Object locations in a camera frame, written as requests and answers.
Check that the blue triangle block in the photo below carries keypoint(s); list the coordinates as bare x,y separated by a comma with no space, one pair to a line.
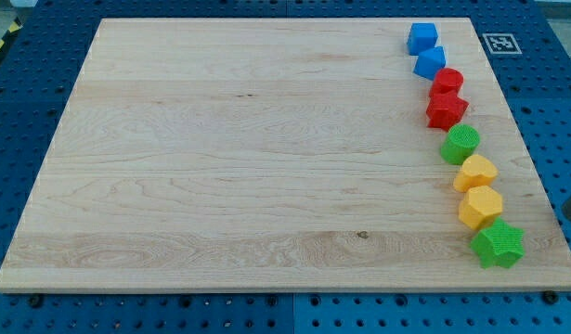
429,62

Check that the green star block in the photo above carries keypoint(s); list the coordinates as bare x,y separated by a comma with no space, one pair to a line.
499,244

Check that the white fiducial marker tag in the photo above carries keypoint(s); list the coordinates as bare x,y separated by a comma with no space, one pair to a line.
500,43

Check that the yellow hexagon block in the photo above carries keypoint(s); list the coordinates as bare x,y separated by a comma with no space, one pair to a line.
480,206

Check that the yellow black hazard tape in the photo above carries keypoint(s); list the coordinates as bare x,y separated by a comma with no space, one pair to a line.
9,37

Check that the green cylinder block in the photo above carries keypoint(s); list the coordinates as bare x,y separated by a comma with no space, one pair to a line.
460,143

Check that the red star block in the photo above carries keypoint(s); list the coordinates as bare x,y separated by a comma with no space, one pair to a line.
445,110

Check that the blue cube block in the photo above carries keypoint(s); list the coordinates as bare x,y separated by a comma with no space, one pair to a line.
422,36

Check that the large wooden board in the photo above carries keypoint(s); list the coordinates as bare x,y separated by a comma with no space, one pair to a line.
271,155

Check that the yellow heart block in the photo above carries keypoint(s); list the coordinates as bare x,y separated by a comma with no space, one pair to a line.
476,170

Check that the red cylinder block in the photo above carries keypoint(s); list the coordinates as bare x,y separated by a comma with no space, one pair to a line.
446,80

